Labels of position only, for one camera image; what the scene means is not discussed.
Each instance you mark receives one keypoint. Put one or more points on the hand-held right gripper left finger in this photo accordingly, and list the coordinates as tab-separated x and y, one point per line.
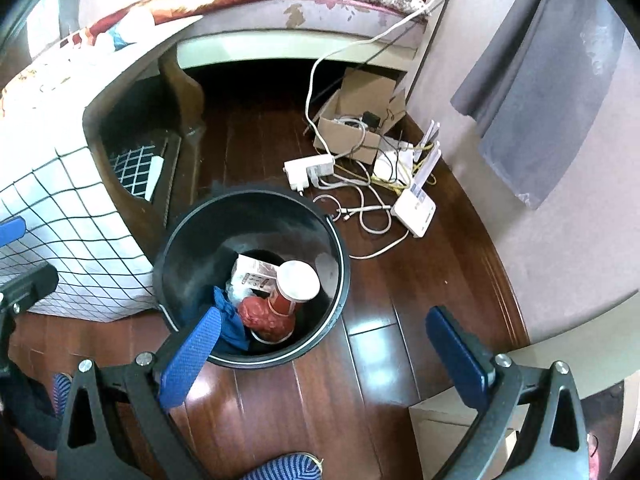
192	350

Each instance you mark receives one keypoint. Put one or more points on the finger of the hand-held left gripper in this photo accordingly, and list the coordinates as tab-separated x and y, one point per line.
12	235
35	282

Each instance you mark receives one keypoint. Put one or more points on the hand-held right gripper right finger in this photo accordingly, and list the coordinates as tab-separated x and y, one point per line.
457	355

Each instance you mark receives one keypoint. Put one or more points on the red wrapper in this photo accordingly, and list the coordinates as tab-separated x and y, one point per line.
255	312

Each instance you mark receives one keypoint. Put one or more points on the small printed carton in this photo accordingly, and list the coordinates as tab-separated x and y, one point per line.
250	275

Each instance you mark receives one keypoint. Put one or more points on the red paper cup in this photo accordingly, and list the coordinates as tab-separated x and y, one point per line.
285	305

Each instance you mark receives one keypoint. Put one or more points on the black plastic bucket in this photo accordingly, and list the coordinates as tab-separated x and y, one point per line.
200	240

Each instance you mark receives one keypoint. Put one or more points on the blue striped slipper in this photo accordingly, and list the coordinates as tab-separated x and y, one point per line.
62	392
282	467

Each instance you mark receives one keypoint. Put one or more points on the white router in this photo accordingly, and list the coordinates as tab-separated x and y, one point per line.
414	210

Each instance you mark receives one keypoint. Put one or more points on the white modem box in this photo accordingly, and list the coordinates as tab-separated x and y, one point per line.
387	165

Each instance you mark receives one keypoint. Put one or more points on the white power strip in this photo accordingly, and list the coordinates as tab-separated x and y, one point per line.
310	165

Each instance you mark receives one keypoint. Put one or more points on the cardboard box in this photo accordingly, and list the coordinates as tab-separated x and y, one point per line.
345	135

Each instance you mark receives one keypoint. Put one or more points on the black power adapter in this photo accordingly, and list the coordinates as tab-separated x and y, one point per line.
371	119

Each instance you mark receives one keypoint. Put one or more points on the grey patterned curtain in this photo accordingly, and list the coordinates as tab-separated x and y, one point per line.
540	85

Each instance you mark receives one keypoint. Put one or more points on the floral pillow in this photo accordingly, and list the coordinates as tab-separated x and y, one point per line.
412	4

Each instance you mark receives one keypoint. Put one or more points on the grey floral mattress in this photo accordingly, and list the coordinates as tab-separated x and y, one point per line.
340	15

